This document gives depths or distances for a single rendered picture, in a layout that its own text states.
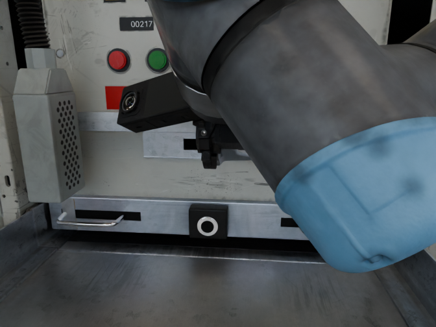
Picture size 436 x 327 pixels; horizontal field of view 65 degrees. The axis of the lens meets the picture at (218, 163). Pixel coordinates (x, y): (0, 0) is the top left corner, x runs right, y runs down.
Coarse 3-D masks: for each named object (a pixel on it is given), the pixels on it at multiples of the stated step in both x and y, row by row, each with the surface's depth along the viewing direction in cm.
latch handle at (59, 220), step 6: (60, 216) 55; (120, 216) 55; (126, 216) 56; (60, 222) 53; (66, 222) 53; (72, 222) 53; (78, 222) 53; (84, 222) 53; (90, 222) 53; (96, 222) 53; (102, 222) 53; (108, 222) 53; (114, 222) 53; (120, 222) 54
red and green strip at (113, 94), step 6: (108, 90) 52; (114, 90) 52; (120, 90) 52; (108, 96) 52; (114, 96) 52; (120, 96) 52; (108, 102) 52; (114, 102) 52; (108, 108) 53; (114, 108) 52
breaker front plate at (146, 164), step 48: (48, 0) 49; (96, 0) 49; (144, 0) 48; (384, 0) 45; (96, 48) 50; (144, 48) 50; (96, 96) 52; (96, 144) 54; (144, 144) 53; (96, 192) 57; (144, 192) 56; (192, 192) 55; (240, 192) 54
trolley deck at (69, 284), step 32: (64, 256) 53; (96, 256) 53; (128, 256) 53; (160, 256) 53; (32, 288) 45; (64, 288) 45; (96, 288) 45; (128, 288) 45; (160, 288) 45; (192, 288) 45; (224, 288) 45; (256, 288) 45; (288, 288) 45; (320, 288) 45; (352, 288) 45; (0, 320) 39; (32, 320) 39; (64, 320) 39; (96, 320) 39; (128, 320) 39; (160, 320) 39; (192, 320) 39; (224, 320) 39; (256, 320) 39; (288, 320) 39; (320, 320) 39; (352, 320) 39; (384, 320) 39
